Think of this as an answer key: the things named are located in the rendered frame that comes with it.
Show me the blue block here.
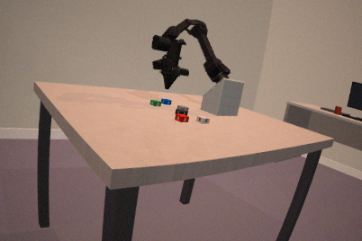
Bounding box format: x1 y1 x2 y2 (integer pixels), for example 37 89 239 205
161 99 172 105

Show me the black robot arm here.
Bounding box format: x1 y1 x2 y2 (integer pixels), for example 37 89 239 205
151 19 231 84

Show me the green block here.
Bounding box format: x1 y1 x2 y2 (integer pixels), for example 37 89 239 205
150 100 161 106

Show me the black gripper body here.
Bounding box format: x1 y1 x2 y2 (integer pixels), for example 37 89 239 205
159 52 189 76

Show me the red block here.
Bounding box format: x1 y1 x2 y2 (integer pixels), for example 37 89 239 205
175 114 189 122

